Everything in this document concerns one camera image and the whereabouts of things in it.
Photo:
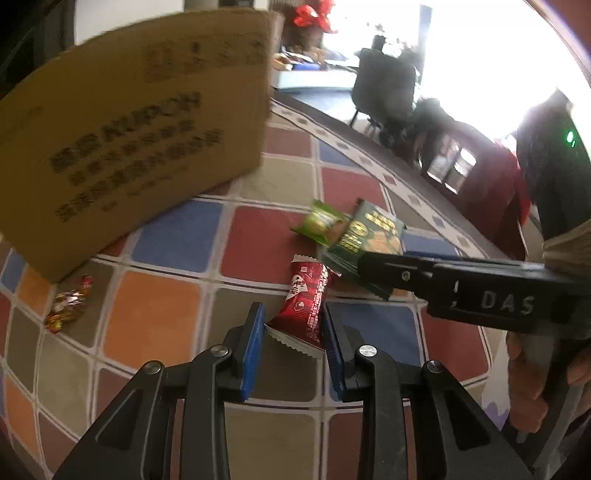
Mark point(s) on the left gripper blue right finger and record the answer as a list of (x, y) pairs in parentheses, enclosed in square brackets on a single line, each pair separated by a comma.
[(341, 344)]

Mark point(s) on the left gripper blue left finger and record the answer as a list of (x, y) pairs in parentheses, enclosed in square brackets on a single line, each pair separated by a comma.
[(250, 346)]

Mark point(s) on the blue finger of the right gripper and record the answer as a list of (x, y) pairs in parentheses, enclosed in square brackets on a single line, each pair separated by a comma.
[(384, 273)]

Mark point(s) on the red kitkat style packet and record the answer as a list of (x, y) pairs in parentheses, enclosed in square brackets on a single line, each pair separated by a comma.
[(298, 324)]

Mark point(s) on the dark green cracker packet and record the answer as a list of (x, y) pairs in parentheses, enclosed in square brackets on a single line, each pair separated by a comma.
[(371, 229)]

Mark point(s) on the small light green snack packet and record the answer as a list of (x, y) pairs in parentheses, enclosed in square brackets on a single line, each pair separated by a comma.
[(323, 224)]

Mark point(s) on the person's right hand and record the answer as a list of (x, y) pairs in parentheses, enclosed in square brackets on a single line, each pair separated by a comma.
[(526, 384)]

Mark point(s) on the red wooden chair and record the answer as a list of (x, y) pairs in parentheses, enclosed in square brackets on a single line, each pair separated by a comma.
[(493, 196)]

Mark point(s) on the dark grey chair by window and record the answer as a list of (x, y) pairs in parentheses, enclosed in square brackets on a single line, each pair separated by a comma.
[(384, 89)]

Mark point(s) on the colourful diamond pattern tablecloth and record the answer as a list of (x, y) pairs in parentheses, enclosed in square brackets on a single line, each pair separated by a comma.
[(172, 288)]

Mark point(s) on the gold red wrapped candy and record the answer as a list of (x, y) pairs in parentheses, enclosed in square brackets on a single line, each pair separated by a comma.
[(68, 306)]

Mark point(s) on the white tv cabinet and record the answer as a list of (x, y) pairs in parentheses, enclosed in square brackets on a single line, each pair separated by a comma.
[(295, 72)]

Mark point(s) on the brown cardboard box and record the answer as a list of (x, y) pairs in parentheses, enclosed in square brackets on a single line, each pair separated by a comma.
[(119, 129)]

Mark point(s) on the red bow decoration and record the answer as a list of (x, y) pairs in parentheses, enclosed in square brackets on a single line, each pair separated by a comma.
[(308, 15)]

